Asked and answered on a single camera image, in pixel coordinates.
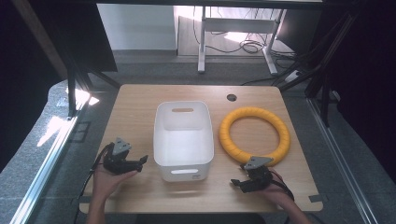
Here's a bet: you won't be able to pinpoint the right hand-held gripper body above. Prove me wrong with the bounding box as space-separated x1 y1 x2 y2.
241 156 276 194

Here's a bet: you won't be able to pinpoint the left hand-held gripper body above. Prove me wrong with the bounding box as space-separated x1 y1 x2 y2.
102 137 144 175

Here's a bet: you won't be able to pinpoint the person's left hand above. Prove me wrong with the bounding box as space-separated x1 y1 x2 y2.
92 161 140 204

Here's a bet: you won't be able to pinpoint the person's right hand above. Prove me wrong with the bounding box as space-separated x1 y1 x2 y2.
261 170 295 211

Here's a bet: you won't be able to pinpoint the white plastic basket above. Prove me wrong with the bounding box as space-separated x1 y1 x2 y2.
152 100 216 183

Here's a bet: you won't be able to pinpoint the black tape strip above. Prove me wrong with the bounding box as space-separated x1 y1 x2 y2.
307 193 325 203

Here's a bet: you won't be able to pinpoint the black metal stand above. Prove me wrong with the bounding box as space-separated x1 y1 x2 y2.
55 40 121 119

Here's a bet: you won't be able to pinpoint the white power strip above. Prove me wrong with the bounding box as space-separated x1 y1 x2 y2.
284 70 303 83

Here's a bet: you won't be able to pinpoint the black tripod stand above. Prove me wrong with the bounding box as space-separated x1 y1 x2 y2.
271 8 362 128

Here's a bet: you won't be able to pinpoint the dark monitor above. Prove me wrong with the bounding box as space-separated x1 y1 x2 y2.
276 8 326 56

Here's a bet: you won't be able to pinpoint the wooden beam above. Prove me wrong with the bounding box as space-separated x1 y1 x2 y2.
11 0 69 80

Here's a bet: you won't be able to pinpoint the yellow ribbed ring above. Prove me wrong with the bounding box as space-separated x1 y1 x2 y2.
218 106 291 168

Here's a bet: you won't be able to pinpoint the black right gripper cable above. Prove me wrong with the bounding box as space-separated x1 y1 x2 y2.
268 169 295 202

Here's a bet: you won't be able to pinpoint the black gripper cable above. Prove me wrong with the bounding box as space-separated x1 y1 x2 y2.
73 142 115 224
268 169 295 202

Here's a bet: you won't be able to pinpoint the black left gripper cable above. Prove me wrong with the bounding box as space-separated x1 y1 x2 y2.
73 142 115 224

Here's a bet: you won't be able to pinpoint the aluminium rail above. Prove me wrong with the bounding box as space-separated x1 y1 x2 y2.
305 98 379 224
8 102 90 224

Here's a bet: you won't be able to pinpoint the black floor cables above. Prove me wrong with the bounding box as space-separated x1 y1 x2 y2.
191 6 297 87

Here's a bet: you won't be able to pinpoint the white metal desk frame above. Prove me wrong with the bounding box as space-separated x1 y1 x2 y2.
197 6 287 77

